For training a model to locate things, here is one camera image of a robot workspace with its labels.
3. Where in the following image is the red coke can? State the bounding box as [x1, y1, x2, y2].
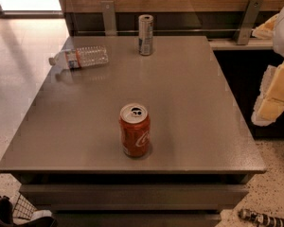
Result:
[119, 103, 151, 157]

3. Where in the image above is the grey cabinet with drawers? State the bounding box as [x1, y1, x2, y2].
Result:
[0, 36, 265, 227]

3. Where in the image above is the left metal wall bracket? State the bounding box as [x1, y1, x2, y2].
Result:
[100, 0, 117, 36]

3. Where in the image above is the horizontal metal rail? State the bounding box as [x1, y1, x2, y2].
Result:
[73, 28, 242, 38]

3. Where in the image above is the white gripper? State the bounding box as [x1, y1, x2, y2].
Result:
[251, 7, 284, 127]

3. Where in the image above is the right metal wall bracket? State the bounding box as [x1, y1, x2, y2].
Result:
[235, 0, 264, 45]

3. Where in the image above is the silver redbull can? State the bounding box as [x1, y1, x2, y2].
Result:
[138, 14, 153, 56]

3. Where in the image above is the clear plastic water bottle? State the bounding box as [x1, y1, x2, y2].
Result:
[48, 45, 109, 70]

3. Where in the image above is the black white striped cylinder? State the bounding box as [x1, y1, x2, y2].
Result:
[239, 209, 284, 227]

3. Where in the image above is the metal wall bracket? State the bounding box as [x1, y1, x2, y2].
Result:
[235, 0, 264, 45]
[100, 0, 117, 36]

